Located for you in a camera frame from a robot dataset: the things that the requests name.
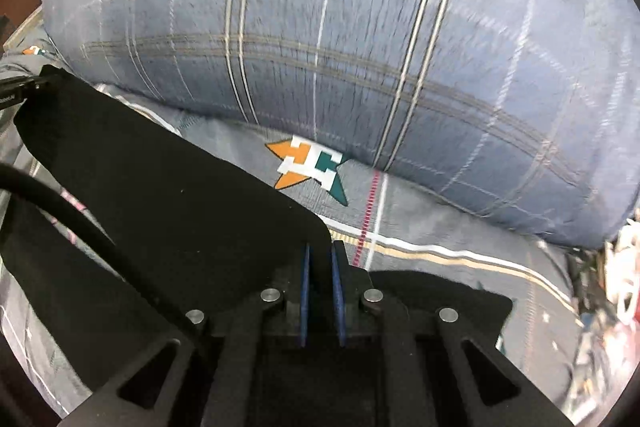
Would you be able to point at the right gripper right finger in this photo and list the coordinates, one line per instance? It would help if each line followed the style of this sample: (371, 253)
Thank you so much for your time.
(438, 341)

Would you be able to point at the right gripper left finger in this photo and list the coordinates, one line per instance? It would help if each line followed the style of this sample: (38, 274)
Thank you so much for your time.
(205, 378)

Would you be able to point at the black pants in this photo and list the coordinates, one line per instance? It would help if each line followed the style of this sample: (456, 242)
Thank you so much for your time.
(148, 232)

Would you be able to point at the grey star pattern bedsheet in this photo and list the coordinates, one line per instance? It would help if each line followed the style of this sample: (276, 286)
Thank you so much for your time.
(410, 230)

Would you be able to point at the red and white clutter pile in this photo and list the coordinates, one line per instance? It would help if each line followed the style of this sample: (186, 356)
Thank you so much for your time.
(604, 383)

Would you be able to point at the blue plaid pillow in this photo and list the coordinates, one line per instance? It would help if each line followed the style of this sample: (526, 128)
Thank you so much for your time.
(522, 112)

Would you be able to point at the wooden bed frame edge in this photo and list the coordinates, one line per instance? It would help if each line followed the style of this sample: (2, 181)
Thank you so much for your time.
(19, 34)

